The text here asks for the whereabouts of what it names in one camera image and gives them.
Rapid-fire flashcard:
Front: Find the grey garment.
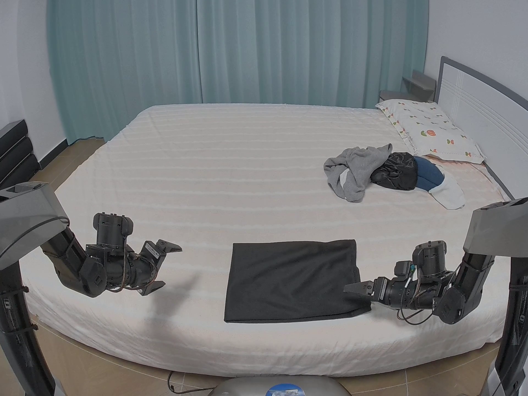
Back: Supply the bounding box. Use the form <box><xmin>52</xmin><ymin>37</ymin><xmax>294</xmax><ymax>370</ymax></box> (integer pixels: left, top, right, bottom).
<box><xmin>323</xmin><ymin>144</ymin><xmax>393</xmax><ymax>204</ymax></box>

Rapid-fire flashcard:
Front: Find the grey bedside table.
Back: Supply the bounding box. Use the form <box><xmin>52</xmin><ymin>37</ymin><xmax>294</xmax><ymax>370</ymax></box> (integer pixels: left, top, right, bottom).
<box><xmin>379</xmin><ymin>70</ymin><xmax>437</xmax><ymax>103</ymax></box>

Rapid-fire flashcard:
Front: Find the blue-green curtain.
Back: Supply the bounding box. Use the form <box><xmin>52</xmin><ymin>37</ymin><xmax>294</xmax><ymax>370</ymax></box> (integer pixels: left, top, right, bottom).
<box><xmin>196</xmin><ymin>0</ymin><xmax>430</xmax><ymax>109</ymax></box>
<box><xmin>45</xmin><ymin>0</ymin><xmax>203</xmax><ymax>145</ymax></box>

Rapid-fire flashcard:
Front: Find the bed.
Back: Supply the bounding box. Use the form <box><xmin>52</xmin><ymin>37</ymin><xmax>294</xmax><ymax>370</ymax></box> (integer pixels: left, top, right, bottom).
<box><xmin>18</xmin><ymin>55</ymin><xmax>528</xmax><ymax>379</ymax></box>

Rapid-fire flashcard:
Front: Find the black chest of drawers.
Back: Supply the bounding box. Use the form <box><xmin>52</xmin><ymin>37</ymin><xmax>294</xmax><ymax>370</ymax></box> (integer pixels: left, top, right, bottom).
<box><xmin>0</xmin><ymin>120</ymin><xmax>40</xmax><ymax>186</ymax></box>

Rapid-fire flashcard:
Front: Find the blue and white garment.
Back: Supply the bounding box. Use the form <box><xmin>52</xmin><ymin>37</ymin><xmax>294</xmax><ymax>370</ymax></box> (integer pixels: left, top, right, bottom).
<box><xmin>414</xmin><ymin>156</ymin><xmax>466</xmax><ymax>210</ymax></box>

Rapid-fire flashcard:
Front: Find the shiny black garment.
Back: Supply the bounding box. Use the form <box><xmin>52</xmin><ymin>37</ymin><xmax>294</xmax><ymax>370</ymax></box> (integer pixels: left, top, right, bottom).
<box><xmin>370</xmin><ymin>152</ymin><xmax>418</xmax><ymax>191</ymax></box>

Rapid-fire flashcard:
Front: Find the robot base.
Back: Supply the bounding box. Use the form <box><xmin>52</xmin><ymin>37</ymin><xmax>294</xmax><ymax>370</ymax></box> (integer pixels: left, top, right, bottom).
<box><xmin>41</xmin><ymin>375</ymin><xmax>509</xmax><ymax>396</ymax></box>

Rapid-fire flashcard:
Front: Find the black cable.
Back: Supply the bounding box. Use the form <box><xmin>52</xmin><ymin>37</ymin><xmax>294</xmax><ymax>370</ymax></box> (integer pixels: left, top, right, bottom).
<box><xmin>167</xmin><ymin>371</ymin><xmax>216</xmax><ymax>396</ymax></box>

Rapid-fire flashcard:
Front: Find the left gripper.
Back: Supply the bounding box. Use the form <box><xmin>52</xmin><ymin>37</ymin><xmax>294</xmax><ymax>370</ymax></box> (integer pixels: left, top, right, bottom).
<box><xmin>125</xmin><ymin>240</ymin><xmax>183</xmax><ymax>297</ymax></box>

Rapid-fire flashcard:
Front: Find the white printed pillow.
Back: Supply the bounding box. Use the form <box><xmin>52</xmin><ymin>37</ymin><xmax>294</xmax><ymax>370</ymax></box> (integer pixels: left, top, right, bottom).
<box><xmin>375</xmin><ymin>98</ymin><xmax>486</xmax><ymax>165</ymax></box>

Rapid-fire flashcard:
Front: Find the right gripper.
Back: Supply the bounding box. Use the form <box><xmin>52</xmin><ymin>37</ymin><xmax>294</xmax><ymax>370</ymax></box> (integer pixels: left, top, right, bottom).
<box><xmin>343</xmin><ymin>277</ymin><xmax>414</xmax><ymax>309</ymax></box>

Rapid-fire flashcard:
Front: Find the black T-shirt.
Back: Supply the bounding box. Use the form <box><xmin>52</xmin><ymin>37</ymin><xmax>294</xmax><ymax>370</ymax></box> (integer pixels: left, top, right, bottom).
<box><xmin>224</xmin><ymin>239</ymin><xmax>373</xmax><ymax>324</ymax></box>

